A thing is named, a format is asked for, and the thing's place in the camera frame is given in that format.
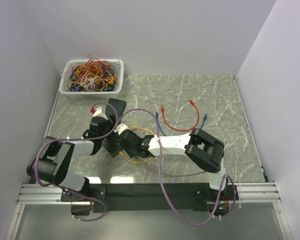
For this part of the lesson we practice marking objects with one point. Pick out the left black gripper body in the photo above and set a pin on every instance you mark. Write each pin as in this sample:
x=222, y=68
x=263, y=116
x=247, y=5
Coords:
x=109, y=125

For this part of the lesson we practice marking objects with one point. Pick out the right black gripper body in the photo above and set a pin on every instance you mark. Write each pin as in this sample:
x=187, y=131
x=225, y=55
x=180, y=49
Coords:
x=131, y=151

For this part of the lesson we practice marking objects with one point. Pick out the black TP-Link switch box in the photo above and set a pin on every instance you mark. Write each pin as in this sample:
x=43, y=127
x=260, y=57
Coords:
x=111, y=144

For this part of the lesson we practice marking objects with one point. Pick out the black Mercusys switch box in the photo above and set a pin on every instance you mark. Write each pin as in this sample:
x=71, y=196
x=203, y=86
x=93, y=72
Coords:
x=118, y=105

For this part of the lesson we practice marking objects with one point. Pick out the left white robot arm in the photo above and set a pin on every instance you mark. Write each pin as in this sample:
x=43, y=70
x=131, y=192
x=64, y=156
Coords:
x=52, y=163

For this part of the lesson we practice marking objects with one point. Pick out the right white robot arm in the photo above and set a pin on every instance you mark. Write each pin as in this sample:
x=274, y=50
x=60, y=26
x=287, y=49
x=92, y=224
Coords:
x=206, y=151

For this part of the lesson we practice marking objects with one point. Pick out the white plastic basket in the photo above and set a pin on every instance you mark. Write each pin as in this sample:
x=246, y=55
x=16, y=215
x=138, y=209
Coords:
x=92, y=78

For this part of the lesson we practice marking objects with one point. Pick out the black base crossbar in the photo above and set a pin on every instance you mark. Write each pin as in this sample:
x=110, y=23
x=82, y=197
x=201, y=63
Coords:
x=149, y=196

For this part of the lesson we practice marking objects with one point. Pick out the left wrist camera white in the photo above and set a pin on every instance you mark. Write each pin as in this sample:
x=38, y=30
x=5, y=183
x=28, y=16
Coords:
x=98, y=112

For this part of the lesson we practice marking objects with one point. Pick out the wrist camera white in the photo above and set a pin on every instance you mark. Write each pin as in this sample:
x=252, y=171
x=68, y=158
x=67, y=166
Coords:
x=120, y=128
x=98, y=112

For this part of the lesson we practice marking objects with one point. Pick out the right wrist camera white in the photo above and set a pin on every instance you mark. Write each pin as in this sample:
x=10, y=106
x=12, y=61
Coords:
x=120, y=128

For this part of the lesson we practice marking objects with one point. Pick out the aluminium rail frame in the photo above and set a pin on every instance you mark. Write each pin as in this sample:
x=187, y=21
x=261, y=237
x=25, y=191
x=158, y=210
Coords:
x=242, y=211

